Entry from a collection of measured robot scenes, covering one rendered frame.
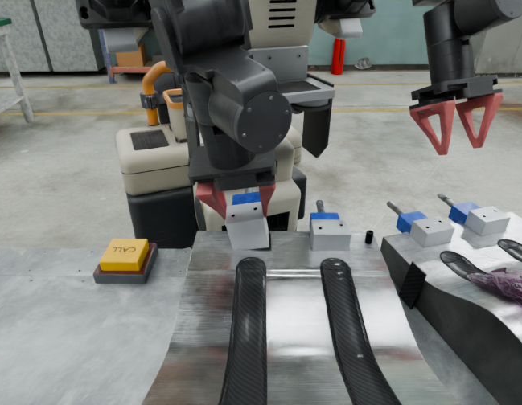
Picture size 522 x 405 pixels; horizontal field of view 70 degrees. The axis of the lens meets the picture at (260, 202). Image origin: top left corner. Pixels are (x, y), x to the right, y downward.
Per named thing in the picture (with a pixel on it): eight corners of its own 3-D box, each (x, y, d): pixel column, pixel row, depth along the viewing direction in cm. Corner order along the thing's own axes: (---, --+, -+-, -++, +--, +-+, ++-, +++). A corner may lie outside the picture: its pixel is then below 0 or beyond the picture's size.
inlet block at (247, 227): (236, 193, 61) (229, 165, 58) (266, 189, 61) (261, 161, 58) (233, 251, 51) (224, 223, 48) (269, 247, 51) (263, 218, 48)
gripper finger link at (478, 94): (510, 143, 54) (503, 77, 53) (473, 151, 52) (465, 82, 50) (469, 148, 60) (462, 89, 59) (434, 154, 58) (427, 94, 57)
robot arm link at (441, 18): (443, 10, 56) (413, 11, 55) (483, -13, 50) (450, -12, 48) (448, 56, 57) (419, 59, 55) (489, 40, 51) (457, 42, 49)
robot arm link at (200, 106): (221, 46, 40) (173, 63, 38) (253, 60, 35) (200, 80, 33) (234, 105, 45) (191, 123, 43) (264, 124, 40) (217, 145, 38)
